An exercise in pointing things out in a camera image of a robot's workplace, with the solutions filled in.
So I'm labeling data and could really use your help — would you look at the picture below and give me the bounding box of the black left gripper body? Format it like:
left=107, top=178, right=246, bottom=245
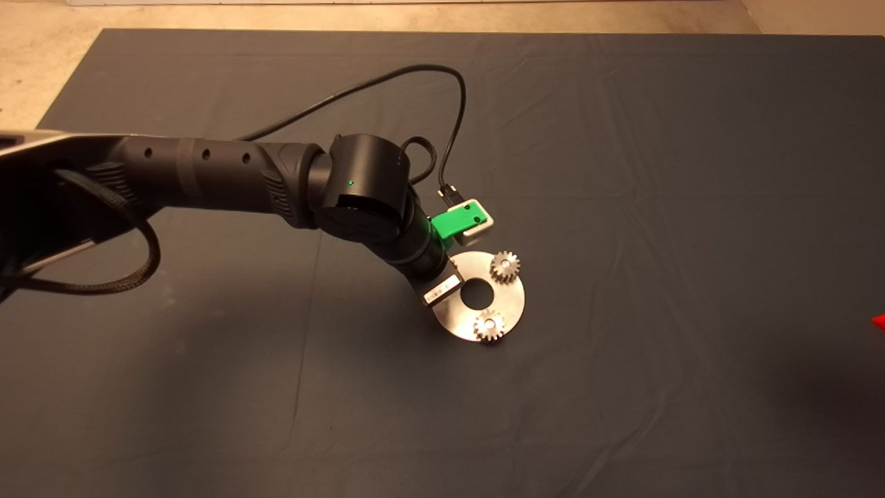
left=413, top=266, right=464, bottom=308

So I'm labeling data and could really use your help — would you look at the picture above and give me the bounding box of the small steel planetary gear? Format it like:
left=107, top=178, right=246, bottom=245
left=474, top=309, right=507, bottom=344
left=490, top=250, right=522, bottom=284

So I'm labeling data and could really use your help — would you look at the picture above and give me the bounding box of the round metal carrier plate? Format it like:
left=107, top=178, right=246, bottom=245
left=433, top=251, right=526, bottom=342

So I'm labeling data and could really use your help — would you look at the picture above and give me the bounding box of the dark grey table cloth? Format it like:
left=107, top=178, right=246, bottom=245
left=0, top=28, right=885, bottom=498

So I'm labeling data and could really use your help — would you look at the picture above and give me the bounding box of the green left camera mount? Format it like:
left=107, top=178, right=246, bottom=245
left=430, top=206, right=488, bottom=254

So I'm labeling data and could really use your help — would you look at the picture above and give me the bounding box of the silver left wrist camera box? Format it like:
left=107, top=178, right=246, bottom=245
left=456, top=199, right=496, bottom=248

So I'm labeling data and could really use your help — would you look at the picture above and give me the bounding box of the black left camera cable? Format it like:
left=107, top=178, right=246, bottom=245
left=239, top=65, right=468, bottom=208

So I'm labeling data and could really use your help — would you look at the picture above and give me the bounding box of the thin black braided cable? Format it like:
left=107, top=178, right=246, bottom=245
left=401, top=136, right=438, bottom=186

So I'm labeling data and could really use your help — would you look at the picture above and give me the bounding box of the thick black braided cable sleeve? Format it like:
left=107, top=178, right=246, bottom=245
left=0, top=169, right=162, bottom=295

